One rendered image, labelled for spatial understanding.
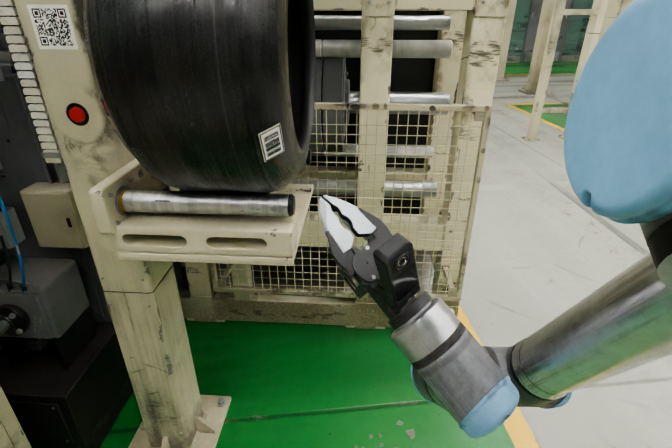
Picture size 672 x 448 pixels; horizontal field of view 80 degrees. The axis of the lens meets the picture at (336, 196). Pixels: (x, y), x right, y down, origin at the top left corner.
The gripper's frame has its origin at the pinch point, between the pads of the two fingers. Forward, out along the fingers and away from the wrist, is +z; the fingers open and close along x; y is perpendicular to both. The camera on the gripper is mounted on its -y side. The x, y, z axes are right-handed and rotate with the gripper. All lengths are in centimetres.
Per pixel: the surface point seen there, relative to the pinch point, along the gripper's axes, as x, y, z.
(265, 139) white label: -1.2, 0.5, 14.0
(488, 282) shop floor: 86, 136, -48
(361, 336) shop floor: 16, 121, -26
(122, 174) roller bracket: -22.1, 23.2, 34.6
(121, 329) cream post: -45, 61, 19
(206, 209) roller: -13.0, 21.1, 17.8
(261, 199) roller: -3.8, 18.2, 12.4
